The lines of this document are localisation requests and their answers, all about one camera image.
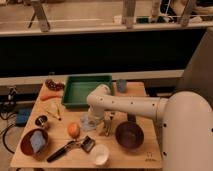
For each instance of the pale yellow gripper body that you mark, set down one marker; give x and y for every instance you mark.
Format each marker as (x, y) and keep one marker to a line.
(95, 120)

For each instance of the light blue towel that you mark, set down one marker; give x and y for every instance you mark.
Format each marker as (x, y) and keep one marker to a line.
(85, 124)

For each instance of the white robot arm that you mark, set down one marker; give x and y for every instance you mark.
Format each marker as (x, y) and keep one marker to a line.
(187, 118)

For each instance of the green plastic tray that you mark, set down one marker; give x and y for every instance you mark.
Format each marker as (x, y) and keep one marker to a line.
(77, 89)

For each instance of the orange fruit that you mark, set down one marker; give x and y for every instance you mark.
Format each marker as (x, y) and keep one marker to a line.
(73, 130)

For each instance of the white cup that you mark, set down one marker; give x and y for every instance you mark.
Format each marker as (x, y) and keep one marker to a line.
(99, 155)

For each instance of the black remote control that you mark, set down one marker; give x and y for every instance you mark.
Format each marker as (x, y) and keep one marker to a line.
(131, 118)

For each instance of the purple bowl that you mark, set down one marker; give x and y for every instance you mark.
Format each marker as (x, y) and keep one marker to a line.
(129, 135)

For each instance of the blue-grey cup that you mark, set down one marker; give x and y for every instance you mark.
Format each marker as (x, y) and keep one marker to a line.
(121, 85)

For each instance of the small metal can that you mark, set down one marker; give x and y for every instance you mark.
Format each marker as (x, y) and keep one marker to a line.
(42, 121)

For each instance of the orange carrot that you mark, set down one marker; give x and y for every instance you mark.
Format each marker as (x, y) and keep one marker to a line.
(49, 96)

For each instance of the blue sponge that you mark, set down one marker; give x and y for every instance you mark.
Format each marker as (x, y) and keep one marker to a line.
(37, 141)

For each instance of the blue box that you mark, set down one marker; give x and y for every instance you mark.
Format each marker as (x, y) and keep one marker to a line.
(22, 117)

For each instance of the brown bowl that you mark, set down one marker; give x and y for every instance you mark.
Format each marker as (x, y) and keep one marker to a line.
(25, 145)

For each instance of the green bin in background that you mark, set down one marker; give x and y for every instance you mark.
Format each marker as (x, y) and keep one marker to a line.
(142, 20)

